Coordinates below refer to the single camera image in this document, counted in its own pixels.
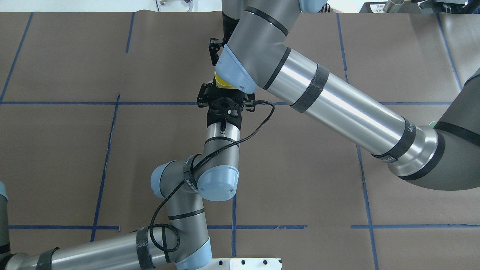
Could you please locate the yellow plastic cup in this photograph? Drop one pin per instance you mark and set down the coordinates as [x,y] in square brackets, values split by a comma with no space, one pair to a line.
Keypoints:
[220,83]

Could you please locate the green plastic cup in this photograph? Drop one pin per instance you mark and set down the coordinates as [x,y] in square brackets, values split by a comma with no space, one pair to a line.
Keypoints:
[432,124]

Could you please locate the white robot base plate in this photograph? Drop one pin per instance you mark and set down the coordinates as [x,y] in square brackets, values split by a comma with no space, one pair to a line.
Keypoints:
[244,264]

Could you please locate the metal cup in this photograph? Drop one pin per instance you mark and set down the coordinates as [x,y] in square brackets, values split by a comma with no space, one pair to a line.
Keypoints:
[393,6]

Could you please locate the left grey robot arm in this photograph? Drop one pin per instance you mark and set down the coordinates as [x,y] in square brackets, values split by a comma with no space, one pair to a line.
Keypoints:
[177,232]

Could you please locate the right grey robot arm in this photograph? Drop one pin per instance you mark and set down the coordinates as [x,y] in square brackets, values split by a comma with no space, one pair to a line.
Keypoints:
[444,157]

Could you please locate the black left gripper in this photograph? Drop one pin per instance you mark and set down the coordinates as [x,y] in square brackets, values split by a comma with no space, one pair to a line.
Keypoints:
[203,94]

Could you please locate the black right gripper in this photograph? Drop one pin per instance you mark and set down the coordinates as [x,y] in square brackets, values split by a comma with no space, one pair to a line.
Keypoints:
[214,50]

